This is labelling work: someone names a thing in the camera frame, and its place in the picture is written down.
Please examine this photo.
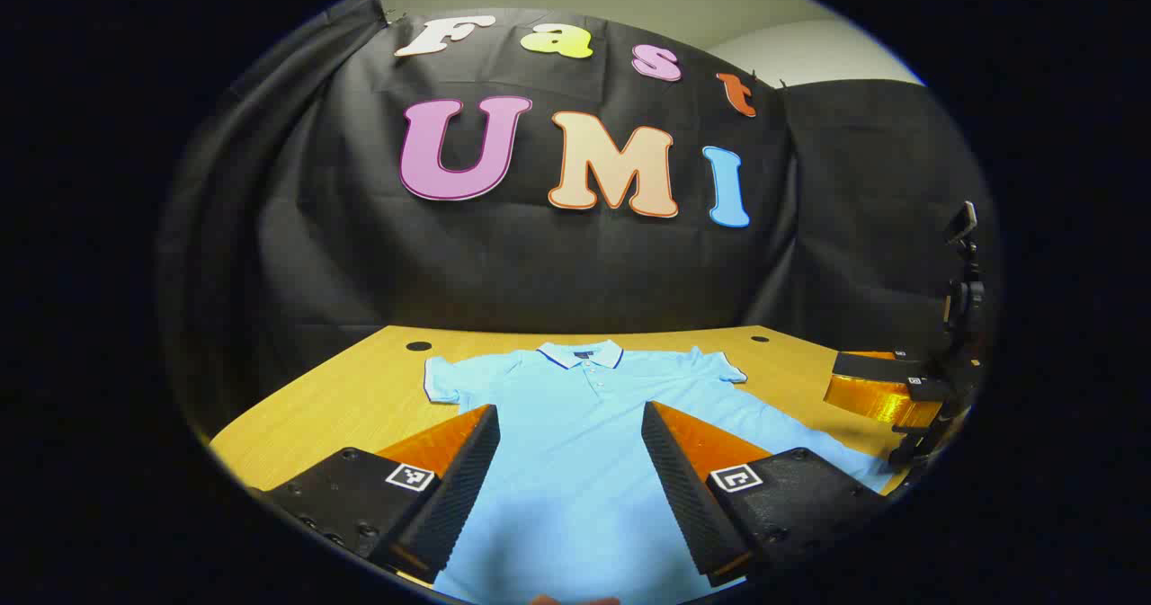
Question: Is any light blue polo T-shirt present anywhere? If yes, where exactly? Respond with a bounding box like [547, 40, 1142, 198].
[423, 339, 897, 605]

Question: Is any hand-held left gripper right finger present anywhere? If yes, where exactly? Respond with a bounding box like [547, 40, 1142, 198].
[640, 399, 889, 589]

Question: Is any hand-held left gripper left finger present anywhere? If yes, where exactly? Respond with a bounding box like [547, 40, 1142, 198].
[253, 404, 502, 585]

